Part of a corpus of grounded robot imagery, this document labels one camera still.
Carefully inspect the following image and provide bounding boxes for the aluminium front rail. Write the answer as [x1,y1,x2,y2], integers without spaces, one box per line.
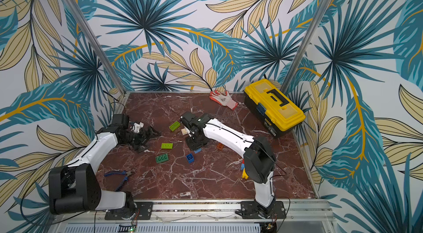
[49,199,340,233]

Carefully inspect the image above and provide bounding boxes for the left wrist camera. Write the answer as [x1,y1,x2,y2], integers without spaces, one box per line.
[110,114,144,133]

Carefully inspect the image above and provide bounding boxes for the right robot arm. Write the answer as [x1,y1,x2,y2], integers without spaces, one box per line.
[180,112,276,209]

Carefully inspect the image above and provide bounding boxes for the right aluminium post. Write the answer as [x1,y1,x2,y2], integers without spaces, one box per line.
[280,0,331,94]

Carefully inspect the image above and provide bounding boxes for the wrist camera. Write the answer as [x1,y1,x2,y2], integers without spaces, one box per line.
[110,114,144,133]
[180,112,197,132]

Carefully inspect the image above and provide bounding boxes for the red white work glove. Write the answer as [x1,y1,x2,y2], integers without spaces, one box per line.
[209,90,239,110]

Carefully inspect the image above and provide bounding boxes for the aluminium post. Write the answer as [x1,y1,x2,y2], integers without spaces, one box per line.
[280,0,331,94]
[63,0,126,95]

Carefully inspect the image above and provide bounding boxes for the left aluminium post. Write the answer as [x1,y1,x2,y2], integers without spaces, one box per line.
[63,0,126,95]

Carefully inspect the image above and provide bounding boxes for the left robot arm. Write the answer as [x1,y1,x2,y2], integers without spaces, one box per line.
[48,125,161,217]

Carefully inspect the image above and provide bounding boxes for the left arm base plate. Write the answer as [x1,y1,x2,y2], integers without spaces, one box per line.
[105,202,153,222]

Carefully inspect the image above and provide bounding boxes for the dark green long brick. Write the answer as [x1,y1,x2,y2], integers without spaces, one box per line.
[155,154,169,164]

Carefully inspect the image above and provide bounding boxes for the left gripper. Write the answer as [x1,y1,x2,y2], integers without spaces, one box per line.
[120,125,161,154]

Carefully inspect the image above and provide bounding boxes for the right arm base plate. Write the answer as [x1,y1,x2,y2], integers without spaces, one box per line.
[235,201,287,219]

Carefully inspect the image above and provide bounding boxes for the dark blue square brick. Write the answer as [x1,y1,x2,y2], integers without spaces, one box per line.
[186,153,195,164]

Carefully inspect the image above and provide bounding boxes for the yellow black toolbox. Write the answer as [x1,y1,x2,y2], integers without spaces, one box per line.
[244,79,306,138]

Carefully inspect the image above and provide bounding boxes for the yellow square brick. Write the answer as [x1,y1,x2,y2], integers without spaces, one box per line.
[242,169,249,180]

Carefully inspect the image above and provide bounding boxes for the blue handled pliers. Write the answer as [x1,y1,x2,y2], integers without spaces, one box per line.
[104,169,135,194]

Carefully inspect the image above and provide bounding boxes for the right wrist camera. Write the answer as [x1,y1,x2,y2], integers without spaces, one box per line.
[180,112,197,132]

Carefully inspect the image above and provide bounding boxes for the light green long brick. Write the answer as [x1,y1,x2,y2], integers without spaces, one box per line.
[161,143,174,150]
[169,121,181,132]

